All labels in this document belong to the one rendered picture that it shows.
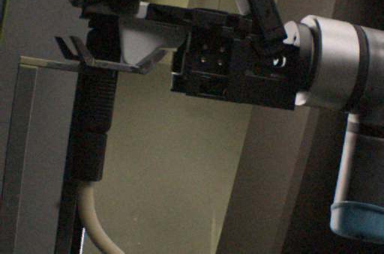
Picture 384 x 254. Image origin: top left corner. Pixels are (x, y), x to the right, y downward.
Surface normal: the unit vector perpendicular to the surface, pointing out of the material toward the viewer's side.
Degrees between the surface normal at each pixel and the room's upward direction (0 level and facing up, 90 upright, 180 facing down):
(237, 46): 90
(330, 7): 90
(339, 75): 101
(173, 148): 57
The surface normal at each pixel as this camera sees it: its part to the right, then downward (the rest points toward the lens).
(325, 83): 0.14, 0.54
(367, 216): -0.37, 0.04
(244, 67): 0.22, 0.08
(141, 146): 0.28, -0.47
